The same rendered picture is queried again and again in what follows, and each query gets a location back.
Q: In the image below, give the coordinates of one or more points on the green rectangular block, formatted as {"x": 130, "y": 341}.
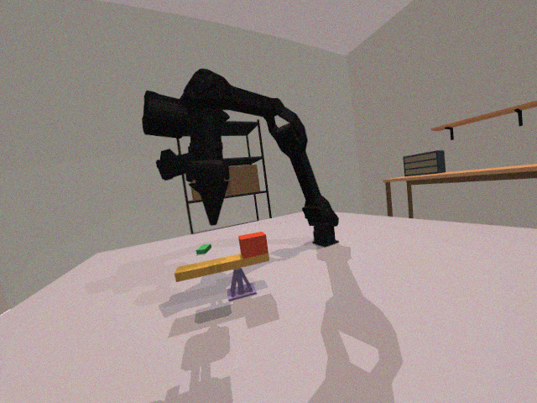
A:
{"x": 203, "y": 248}

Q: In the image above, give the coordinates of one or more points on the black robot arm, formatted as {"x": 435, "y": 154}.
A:
{"x": 201, "y": 107}

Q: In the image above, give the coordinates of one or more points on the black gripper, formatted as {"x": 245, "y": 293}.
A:
{"x": 209, "y": 171}

